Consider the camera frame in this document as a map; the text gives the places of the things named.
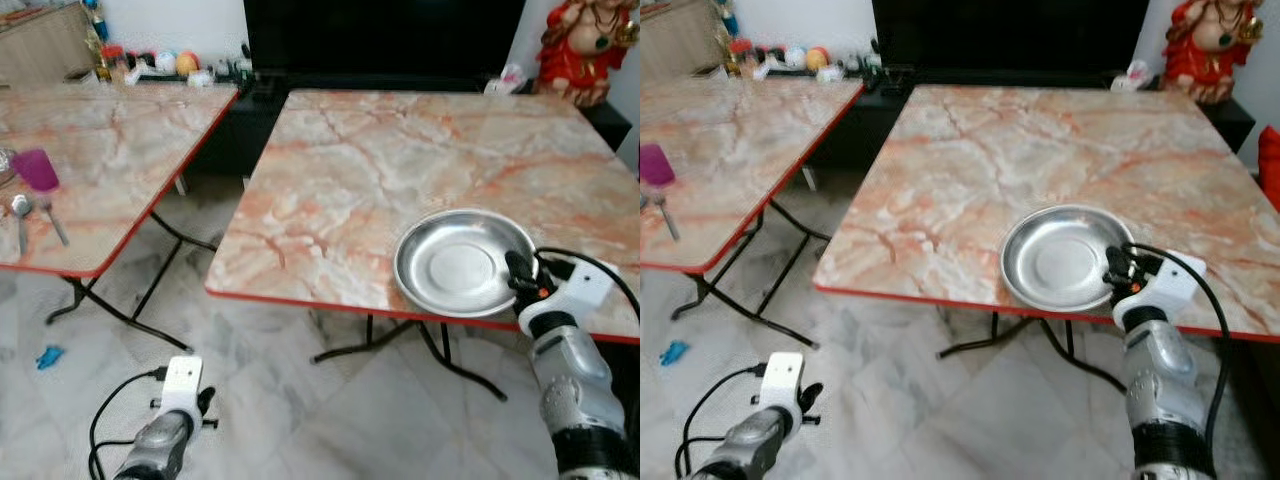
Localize metal fork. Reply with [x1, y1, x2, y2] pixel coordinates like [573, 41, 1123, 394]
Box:
[38, 193, 71, 247]
[652, 192, 683, 242]

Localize black metal table legs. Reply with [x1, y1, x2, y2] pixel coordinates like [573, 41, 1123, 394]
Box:
[937, 310, 1129, 394]
[672, 198, 833, 349]
[310, 312, 509, 403]
[45, 205, 219, 353]

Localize light wooden box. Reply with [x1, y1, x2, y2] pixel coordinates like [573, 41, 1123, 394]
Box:
[0, 3, 103, 89]
[640, 0, 736, 83]

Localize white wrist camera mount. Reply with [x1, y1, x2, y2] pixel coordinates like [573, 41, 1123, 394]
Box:
[520, 256, 613, 339]
[1115, 250, 1208, 331]
[758, 352, 805, 416]
[160, 356, 204, 421]

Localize metal spoon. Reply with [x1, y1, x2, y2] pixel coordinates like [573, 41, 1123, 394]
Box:
[12, 194, 34, 257]

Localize round stainless steel plate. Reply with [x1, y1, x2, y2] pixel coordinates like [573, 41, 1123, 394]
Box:
[1000, 204, 1137, 313]
[392, 208, 541, 320]

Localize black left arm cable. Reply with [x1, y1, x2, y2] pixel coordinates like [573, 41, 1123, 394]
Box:
[674, 362, 769, 480]
[88, 366, 169, 480]

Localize red laughing Buddha statue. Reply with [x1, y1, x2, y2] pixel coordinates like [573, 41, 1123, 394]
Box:
[533, 0, 641, 108]
[1162, 0, 1257, 106]

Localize small white pink ornament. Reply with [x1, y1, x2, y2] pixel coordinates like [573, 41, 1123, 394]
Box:
[1112, 60, 1151, 93]
[487, 62, 528, 96]

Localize pink plastic cup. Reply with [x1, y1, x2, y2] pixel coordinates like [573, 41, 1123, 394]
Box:
[10, 148, 61, 194]
[640, 143, 677, 189]

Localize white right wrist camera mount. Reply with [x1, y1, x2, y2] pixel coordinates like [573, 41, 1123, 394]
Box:
[1115, 250, 1208, 331]
[520, 256, 613, 339]

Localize black flat screen television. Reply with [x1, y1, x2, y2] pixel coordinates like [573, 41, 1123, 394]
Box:
[243, 0, 528, 79]
[872, 0, 1151, 73]

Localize red fabric object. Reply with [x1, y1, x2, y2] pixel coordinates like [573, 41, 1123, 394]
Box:
[1257, 125, 1280, 213]

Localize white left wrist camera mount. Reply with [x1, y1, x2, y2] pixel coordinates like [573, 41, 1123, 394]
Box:
[758, 352, 805, 416]
[160, 356, 204, 421]

